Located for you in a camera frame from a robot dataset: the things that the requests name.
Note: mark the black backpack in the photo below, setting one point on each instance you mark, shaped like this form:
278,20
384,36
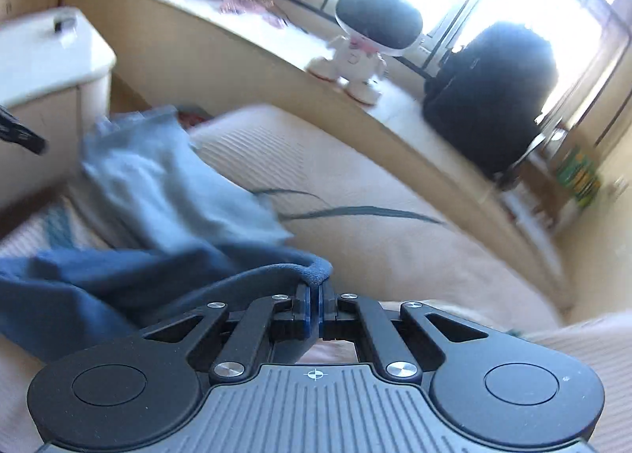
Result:
484,102

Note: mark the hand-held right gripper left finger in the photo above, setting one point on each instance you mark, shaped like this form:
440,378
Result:
307,310

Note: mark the small black object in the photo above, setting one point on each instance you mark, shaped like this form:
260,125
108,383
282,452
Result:
64,25

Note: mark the dark blue garment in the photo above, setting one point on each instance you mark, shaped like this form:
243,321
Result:
98,285

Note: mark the black window railing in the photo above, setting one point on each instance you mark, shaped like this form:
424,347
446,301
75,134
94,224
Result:
296,2

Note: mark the green box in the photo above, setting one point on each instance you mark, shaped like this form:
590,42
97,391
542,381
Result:
577,176

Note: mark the white table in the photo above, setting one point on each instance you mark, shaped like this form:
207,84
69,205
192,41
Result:
44,68

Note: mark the white robot toy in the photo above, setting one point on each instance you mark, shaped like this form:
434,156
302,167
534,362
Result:
355,58

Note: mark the blue-grey pants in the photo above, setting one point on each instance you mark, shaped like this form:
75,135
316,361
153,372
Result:
187,191

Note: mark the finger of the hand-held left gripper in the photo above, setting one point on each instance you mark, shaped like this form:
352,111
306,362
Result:
22,134

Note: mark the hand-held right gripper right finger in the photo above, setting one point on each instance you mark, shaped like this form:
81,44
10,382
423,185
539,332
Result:
328,310

